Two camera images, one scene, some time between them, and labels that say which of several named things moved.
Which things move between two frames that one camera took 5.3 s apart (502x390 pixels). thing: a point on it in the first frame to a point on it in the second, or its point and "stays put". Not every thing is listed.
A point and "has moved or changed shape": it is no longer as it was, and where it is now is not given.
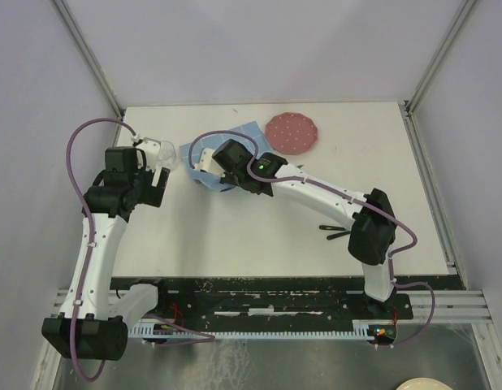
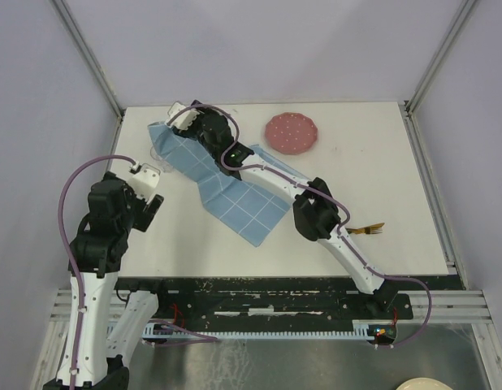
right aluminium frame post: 434,65 stays put
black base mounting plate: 274,299 stays put
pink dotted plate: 291,133 stays put
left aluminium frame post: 90,56 stays put
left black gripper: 152,195 to 145,209
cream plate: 425,383 stays put
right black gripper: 227,179 to 188,132
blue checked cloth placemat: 211,142 has moved or changed shape
